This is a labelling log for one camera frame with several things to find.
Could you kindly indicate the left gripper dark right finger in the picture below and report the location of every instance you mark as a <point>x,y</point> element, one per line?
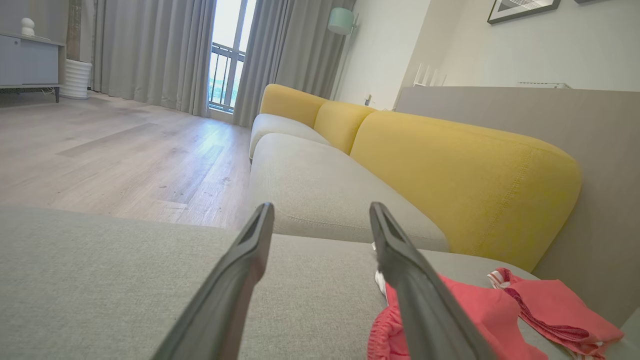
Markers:
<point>425,310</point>

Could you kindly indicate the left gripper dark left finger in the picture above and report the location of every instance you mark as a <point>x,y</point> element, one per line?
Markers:
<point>225,300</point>

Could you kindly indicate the red shorts with white trim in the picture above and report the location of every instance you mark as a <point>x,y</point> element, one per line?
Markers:
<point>480,310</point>

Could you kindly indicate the grey fabric sofa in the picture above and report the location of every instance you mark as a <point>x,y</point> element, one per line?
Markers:
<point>100,280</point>

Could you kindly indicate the yellow sofa back cushion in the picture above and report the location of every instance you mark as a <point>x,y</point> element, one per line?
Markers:
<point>475,185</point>
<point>290,102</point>
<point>340,125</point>

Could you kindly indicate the white router with antennas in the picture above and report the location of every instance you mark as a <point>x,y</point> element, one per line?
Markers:
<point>430,80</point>

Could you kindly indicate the grey balcony railing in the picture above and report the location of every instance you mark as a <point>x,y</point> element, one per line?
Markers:
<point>227,48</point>

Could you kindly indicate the flat white device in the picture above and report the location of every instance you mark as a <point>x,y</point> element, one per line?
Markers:
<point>545,85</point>

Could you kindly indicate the white ribbed bin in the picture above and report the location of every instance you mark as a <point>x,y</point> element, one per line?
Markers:
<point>76,80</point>

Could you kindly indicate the glass balcony door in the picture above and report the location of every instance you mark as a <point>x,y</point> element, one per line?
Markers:
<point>222,20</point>

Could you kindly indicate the floor lamp with teal shade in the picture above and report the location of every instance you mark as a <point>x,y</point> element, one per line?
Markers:
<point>341,21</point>

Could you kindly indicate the grey sideboard cabinet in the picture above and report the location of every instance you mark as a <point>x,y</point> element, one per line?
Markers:
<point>30,62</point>

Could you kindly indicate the brown wooden pillar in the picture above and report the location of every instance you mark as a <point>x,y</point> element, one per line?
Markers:
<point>74,30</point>

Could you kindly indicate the small white figurine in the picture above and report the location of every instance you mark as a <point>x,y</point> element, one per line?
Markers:
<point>28,27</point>

